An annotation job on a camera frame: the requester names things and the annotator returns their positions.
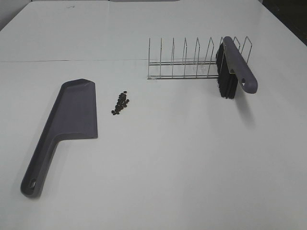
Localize pile of coffee beans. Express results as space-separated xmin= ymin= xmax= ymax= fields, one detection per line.
xmin=111 ymin=91 xmax=130 ymax=115

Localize grey plastic dustpan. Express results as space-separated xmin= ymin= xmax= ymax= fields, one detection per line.
xmin=20 ymin=79 xmax=98 ymax=198

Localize grey brush black bristles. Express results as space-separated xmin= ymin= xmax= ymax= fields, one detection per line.
xmin=216 ymin=36 xmax=258 ymax=99

